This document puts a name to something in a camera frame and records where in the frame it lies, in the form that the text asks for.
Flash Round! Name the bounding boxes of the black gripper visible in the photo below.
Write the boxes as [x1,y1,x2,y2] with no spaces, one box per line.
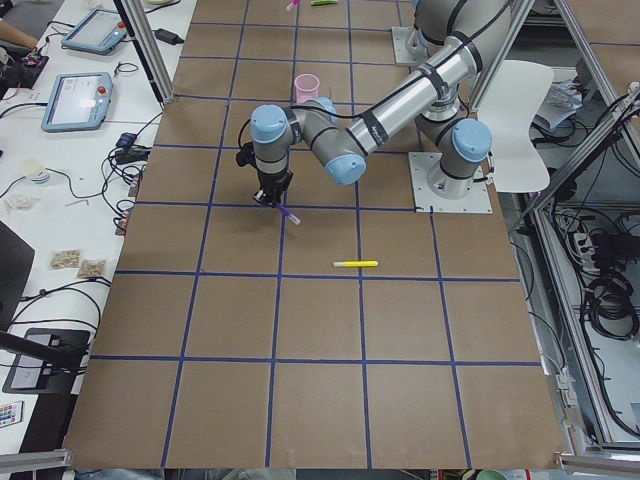
[236,142,294,206]

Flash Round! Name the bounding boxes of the purple pen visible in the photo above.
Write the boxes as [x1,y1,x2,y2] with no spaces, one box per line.
[273,202,301,225]

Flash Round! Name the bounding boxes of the pink pen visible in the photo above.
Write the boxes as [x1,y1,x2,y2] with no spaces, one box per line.
[286,0,300,11]

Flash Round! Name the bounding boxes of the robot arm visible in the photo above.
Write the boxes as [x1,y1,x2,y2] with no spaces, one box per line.
[236,1,511,207]

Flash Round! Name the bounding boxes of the pink mesh cup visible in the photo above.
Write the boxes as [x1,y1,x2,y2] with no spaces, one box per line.
[294,73,320,104]

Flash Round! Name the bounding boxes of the yellow pen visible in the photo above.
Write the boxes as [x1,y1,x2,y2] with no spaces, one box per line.
[332,260,379,268]

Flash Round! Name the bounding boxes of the black power adapter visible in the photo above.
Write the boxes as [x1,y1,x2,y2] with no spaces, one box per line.
[154,28,184,45]

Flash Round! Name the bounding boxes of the green pen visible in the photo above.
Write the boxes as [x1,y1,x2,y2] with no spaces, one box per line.
[311,0,339,7]

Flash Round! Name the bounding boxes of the near teach pendant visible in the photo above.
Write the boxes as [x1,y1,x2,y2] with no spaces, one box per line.
[41,72,113,133]

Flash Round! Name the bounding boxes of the teach pendant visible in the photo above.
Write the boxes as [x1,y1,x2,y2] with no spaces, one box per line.
[41,72,113,133]
[61,8,127,55]

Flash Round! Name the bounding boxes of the far teach pendant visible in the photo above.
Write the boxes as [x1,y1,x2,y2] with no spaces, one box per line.
[61,8,127,55]

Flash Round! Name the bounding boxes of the white chair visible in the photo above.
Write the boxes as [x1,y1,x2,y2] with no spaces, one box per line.
[478,60,554,193]

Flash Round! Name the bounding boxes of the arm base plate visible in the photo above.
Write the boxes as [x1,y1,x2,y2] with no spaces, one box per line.
[391,27,427,66]
[408,152,492,214]

